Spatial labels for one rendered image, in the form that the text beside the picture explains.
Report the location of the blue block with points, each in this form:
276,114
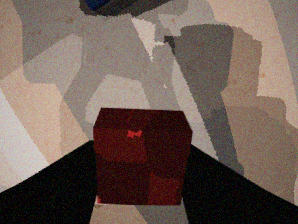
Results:
95,4

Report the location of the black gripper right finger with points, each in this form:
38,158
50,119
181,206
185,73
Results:
213,194

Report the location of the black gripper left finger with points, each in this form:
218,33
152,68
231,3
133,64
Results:
62,193

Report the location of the red block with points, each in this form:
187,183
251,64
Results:
141,155

